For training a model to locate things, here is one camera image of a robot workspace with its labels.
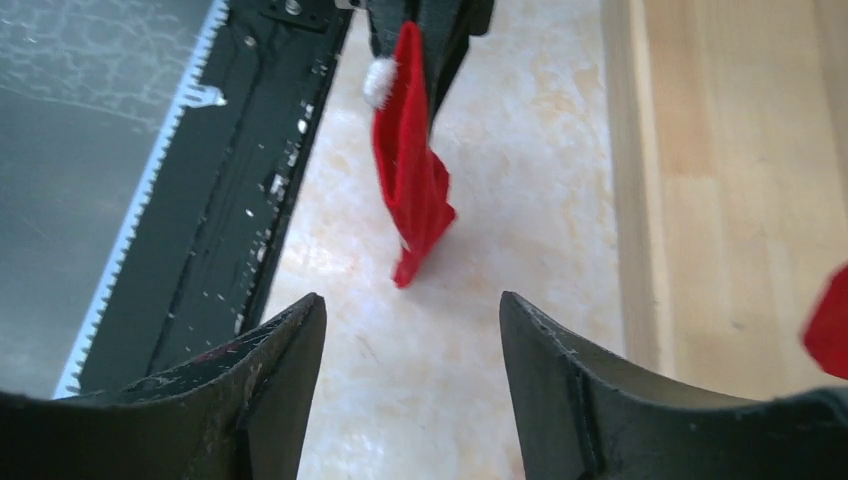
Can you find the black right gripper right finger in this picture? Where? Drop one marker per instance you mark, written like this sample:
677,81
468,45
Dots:
583,412

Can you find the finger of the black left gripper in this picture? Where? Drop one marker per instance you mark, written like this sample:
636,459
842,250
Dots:
446,27
385,18

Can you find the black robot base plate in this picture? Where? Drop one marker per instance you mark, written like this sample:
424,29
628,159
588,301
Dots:
199,271

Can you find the wooden hanger rack frame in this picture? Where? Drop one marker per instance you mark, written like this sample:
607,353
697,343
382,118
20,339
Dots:
728,124

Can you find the white toothed cable rail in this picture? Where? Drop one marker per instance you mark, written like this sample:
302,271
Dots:
189,93

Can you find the red santa sock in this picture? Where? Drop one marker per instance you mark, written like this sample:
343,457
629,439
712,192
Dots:
414,182
825,335

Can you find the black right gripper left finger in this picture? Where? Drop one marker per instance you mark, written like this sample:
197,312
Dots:
237,411

